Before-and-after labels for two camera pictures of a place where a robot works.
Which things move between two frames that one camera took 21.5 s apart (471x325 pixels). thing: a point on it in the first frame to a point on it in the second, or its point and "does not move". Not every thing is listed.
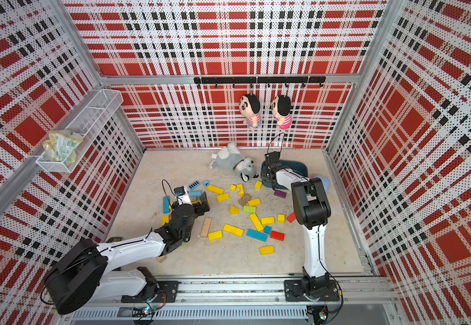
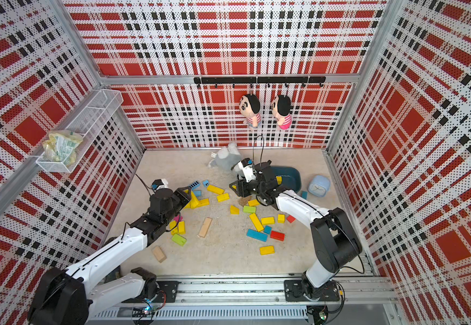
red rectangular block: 277,235 does not move
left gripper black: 204,202 to 182,194
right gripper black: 266,169 to 241,187
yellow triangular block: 234,210 does not move
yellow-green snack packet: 61,145 does not move
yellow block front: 266,250 does not move
